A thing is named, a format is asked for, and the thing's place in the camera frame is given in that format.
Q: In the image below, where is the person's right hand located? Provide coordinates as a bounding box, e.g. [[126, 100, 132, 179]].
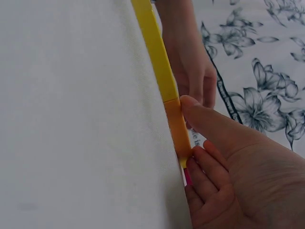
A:
[[180, 94, 305, 229]]

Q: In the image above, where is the long yellow block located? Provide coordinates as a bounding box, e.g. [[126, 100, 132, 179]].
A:
[[131, 0, 179, 103]]

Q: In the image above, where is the orange block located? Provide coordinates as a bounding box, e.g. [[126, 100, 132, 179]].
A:
[[163, 99, 192, 159]]

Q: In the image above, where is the pink block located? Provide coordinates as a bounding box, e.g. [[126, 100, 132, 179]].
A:
[[183, 168, 193, 186]]

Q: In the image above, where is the person's left forearm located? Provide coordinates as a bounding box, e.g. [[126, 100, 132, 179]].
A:
[[151, 0, 199, 34]]

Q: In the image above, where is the person's left hand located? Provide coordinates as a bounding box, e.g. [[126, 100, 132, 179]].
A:
[[161, 31, 218, 109]]

